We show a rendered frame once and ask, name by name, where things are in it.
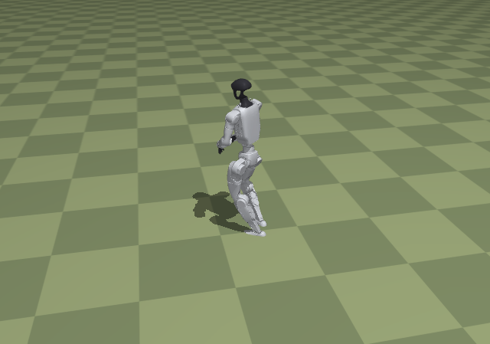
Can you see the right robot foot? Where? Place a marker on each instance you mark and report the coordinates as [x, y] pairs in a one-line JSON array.
[[262, 223]]

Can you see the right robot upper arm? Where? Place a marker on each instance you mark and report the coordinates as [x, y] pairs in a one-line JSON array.
[[258, 102]]

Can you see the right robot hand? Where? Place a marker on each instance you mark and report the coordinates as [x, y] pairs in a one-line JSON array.
[[233, 138]]

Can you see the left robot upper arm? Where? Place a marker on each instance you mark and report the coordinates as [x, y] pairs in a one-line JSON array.
[[230, 120]]

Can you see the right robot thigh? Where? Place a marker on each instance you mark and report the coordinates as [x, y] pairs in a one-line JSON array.
[[246, 185]]

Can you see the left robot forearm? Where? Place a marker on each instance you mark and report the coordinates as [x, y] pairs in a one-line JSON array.
[[219, 143]]

